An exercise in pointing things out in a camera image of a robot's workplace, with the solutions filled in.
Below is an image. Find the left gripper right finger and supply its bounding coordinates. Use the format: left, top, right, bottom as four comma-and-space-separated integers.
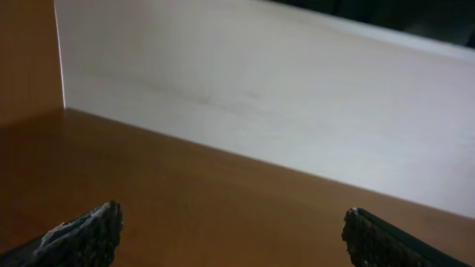
341, 208, 468, 267

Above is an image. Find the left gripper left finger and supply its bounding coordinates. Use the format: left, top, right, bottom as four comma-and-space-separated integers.
1, 201, 123, 267

